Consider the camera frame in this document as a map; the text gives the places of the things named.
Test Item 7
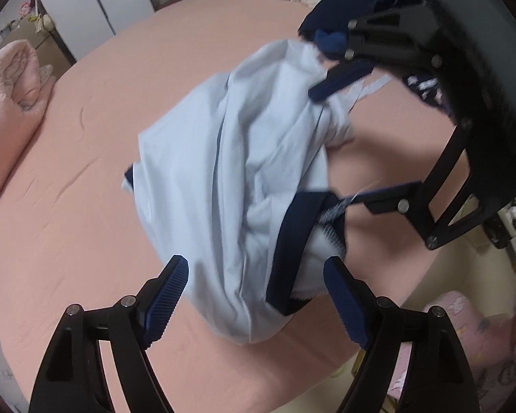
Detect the light blue shirt navy trim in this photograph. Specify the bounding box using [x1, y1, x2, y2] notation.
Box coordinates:
[121, 36, 392, 346]

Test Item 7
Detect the pink printed cloth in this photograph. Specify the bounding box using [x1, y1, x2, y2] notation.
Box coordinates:
[391, 279, 516, 413]

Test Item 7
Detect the beige cabinet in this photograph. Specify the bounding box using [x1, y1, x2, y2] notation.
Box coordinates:
[0, 9, 76, 79]

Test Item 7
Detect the pink rolled quilt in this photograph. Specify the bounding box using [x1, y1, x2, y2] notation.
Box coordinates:
[0, 39, 56, 213]

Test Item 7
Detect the navy blue garment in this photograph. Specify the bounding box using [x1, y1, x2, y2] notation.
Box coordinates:
[298, 0, 418, 59]

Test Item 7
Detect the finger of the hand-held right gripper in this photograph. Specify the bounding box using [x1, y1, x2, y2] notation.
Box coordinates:
[357, 120, 486, 251]
[308, 0, 445, 102]

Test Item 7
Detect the navy white patterned garment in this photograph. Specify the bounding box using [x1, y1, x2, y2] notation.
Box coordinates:
[402, 71, 454, 117]

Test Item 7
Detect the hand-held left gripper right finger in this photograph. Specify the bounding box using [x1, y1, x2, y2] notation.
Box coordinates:
[322, 256, 484, 413]

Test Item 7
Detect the white bedside object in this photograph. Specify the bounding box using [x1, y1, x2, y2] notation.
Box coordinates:
[492, 200, 516, 274]

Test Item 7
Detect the pink bed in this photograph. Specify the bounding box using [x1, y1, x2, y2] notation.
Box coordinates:
[0, 0, 474, 413]

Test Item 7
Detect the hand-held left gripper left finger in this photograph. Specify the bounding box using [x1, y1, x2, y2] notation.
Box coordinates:
[29, 255, 190, 413]

